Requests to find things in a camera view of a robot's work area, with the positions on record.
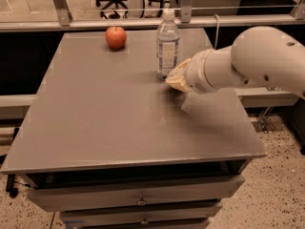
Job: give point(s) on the red apple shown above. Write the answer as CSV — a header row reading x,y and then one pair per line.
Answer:
x,y
116,37

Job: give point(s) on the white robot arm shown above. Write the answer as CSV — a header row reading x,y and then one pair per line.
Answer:
x,y
259,57

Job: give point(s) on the black office chair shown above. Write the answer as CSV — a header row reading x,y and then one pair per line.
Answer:
x,y
117,3

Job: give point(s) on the drawer with knob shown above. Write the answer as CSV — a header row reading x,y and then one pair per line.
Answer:
x,y
136,193
142,215

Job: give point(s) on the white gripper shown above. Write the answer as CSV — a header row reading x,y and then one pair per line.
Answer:
x,y
196,72

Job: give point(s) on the grey drawer cabinet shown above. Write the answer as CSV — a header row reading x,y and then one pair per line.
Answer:
x,y
102,117

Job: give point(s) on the top drawer with knob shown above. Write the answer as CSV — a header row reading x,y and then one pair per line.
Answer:
x,y
136,193

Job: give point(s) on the metal railing frame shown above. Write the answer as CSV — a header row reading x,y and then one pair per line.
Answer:
x,y
84,15

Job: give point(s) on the clear plastic water bottle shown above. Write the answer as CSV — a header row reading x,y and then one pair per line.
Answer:
x,y
167,40

